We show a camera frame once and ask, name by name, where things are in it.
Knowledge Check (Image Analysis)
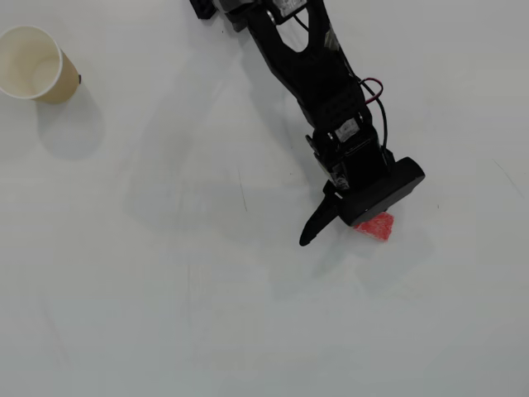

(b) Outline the red servo wire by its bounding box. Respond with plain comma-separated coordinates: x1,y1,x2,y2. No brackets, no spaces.
358,77,385,106

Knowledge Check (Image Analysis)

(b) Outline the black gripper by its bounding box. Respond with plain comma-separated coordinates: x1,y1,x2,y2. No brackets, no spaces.
298,122,393,248

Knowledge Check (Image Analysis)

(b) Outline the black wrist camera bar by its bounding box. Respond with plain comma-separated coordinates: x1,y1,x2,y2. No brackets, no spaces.
336,156,427,228

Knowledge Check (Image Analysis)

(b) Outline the red foam cube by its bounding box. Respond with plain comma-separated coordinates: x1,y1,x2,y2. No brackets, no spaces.
352,210,395,243

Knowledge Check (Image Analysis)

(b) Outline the beige paper cup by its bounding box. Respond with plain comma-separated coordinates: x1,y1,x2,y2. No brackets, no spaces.
0,24,83,105

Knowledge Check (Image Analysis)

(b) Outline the black camera cable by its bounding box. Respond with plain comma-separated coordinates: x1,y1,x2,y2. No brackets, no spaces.
373,96,393,166

